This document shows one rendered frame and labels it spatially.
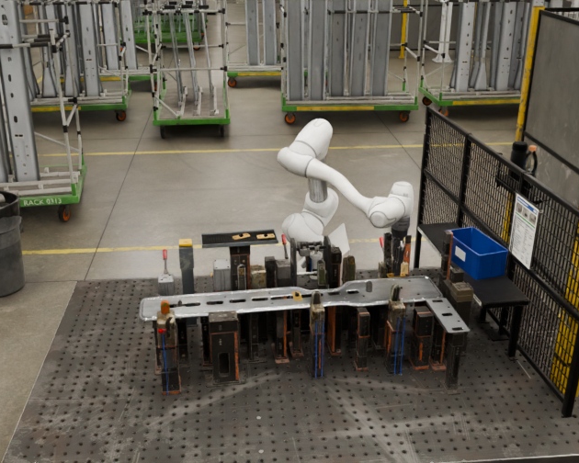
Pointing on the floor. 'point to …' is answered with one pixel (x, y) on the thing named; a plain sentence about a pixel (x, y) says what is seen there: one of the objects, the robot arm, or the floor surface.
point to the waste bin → (1, 243)
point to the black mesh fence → (507, 247)
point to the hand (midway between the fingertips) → (396, 267)
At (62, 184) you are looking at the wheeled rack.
